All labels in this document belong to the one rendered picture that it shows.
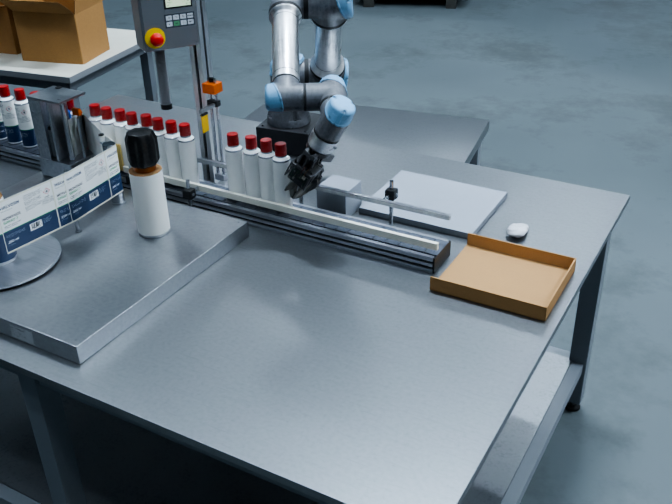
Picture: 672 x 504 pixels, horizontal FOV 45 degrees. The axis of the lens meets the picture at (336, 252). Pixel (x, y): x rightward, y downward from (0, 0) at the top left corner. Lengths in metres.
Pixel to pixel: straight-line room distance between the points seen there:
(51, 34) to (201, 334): 2.58
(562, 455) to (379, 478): 1.39
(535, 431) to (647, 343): 0.98
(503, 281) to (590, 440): 0.98
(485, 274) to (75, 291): 1.04
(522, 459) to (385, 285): 0.74
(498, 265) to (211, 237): 0.78
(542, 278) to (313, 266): 0.60
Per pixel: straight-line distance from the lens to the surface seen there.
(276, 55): 2.30
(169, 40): 2.49
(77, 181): 2.34
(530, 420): 2.66
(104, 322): 1.97
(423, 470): 1.60
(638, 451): 2.97
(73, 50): 4.25
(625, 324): 3.56
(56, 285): 2.15
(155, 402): 1.79
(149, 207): 2.25
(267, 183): 2.35
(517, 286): 2.13
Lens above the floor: 1.96
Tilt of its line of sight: 30 degrees down
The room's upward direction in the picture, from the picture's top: 1 degrees counter-clockwise
